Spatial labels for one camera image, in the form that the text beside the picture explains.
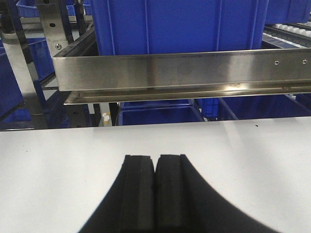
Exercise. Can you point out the steel shelf rack frame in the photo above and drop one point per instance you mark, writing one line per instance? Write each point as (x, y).
(31, 86)

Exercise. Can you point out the large blue bin right shelf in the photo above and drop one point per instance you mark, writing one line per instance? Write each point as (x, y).
(127, 27)

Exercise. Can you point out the steel front shelf rail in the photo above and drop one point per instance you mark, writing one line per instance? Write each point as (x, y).
(94, 79)

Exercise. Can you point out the blue bin under right shelf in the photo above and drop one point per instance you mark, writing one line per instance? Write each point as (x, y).
(158, 112)

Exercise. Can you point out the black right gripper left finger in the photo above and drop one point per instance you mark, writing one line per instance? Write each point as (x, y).
(128, 206)

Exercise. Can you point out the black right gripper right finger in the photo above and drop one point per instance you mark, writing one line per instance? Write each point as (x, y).
(186, 203)

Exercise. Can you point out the white roller track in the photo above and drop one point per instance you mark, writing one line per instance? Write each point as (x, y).
(296, 33)

